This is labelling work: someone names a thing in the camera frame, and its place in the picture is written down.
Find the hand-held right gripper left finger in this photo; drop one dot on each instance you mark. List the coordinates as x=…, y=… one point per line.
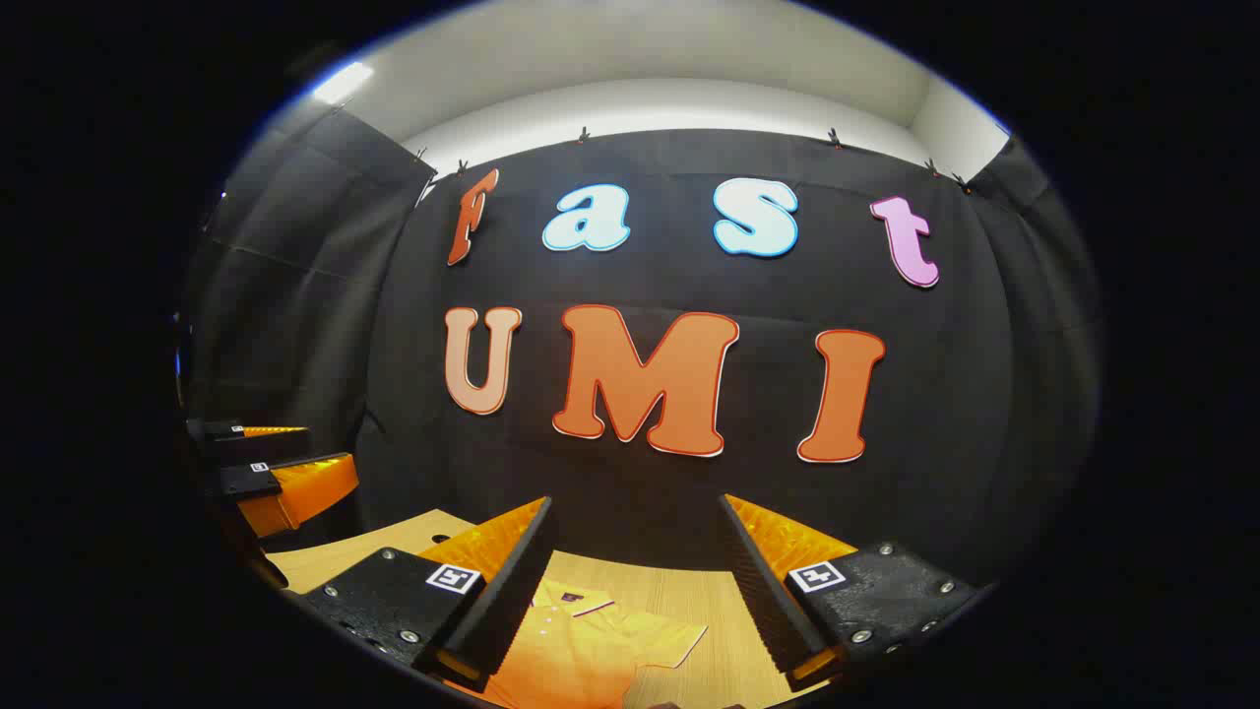
x=512, y=581

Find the row of black cloth clips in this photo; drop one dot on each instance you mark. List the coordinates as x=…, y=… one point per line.
x=584, y=134

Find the black backdrop cloth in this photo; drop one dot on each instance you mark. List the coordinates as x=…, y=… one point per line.
x=669, y=483

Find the ceiling light panel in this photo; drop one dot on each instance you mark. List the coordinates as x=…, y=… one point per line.
x=342, y=83

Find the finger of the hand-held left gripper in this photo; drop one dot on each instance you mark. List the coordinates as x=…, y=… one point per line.
x=251, y=481
x=224, y=430

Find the orange T-shirt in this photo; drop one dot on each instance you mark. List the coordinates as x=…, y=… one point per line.
x=581, y=650

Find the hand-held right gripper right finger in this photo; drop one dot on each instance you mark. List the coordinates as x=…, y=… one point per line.
x=758, y=581

